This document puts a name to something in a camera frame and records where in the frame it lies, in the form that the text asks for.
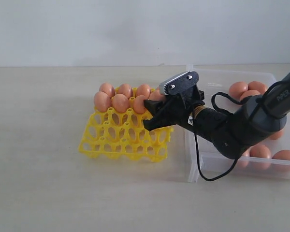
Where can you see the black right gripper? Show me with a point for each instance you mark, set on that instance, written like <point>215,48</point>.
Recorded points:
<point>176,110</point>

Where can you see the yellow plastic egg tray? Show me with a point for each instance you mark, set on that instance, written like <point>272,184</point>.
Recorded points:
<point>115,134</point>

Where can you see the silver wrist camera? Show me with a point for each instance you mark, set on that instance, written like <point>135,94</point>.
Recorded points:
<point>178,83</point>

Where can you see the clear plastic bin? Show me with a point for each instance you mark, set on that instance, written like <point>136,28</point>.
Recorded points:
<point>201,154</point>

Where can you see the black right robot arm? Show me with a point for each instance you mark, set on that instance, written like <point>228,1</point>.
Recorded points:
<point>257,118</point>

